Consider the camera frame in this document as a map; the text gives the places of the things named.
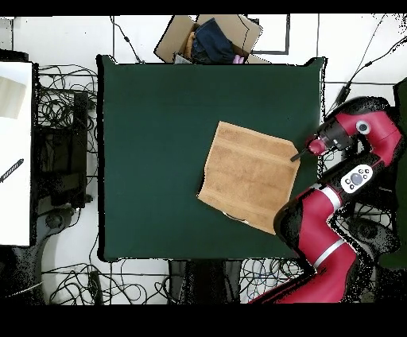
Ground beige paper sheet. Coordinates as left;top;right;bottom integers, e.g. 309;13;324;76
0;76;28;120

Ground open cardboard box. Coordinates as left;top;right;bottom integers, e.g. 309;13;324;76
153;14;272;65

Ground dark green table cloth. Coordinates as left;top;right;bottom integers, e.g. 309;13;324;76
96;54;328;263

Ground dark blue jeans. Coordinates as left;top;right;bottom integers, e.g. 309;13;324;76
190;17;237;64

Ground tan garment in box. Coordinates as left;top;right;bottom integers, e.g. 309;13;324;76
184;30;196;59

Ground white desk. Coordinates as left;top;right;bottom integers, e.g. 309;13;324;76
0;61;34;247

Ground tangle of black cables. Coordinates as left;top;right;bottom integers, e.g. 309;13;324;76
36;63;99;153
239;258;304;303
41;258;171;304

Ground black cable with adapter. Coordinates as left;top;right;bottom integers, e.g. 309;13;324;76
327;33;407;110

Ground tan terry towel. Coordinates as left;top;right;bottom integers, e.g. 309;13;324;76
196;120;301;235

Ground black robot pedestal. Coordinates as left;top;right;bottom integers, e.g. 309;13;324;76
168;259;242;304

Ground black power strip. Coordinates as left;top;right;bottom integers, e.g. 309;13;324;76
87;269;103;304

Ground black flat device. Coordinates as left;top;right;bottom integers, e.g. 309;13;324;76
0;48;29;63

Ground black metal frame piece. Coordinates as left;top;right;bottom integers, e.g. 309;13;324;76
247;14;291;56

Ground black cable with inline plug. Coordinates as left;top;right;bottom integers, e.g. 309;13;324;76
109;15;145;64

